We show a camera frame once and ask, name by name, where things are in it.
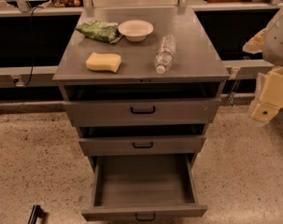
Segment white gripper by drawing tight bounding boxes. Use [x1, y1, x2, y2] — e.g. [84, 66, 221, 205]
[243, 29, 283, 124]

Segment clear plastic water bottle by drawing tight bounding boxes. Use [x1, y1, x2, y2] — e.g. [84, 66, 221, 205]
[154, 35, 177, 75]

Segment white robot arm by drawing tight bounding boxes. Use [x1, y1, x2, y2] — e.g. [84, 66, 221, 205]
[243, 6, 283, 124]

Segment grey top drawer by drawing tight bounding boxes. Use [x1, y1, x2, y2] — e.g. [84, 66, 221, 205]
[64, 98, 219, 127]

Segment grey drawer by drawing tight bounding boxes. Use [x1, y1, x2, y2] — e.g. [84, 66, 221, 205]
[82, 153, 207, 221]
[79, 135, 205, 156]
[64, 98, 219, 127]

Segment grey drawer cabinet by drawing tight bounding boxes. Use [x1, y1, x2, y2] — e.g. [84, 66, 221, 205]
[51, 6, 231, 170]

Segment grey middle drawer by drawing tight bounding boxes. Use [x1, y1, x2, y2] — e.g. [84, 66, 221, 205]
[79, 135, 205, 156]

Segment grey bottom drawer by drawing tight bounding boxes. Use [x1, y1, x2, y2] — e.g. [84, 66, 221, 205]
[82, 153, 207, 221]

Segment white bowl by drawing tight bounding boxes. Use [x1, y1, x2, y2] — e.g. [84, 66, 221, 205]
[118, 20, 153, 42]

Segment green snack bag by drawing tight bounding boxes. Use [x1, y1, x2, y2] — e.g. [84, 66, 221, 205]
[75, 20, 122, 44]

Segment yellow sponge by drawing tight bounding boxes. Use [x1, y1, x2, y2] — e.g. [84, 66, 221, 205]
[86, 52, 121, 73]

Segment black object on floor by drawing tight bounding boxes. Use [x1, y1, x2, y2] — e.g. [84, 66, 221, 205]
[27, 205, 43, 224]

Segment metal bracket on rail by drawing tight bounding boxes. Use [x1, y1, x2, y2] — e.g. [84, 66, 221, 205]
[228, 67, 241, 106]

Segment black power cable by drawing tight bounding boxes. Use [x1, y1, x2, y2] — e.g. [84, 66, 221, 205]
[22, 5, 45, 87]

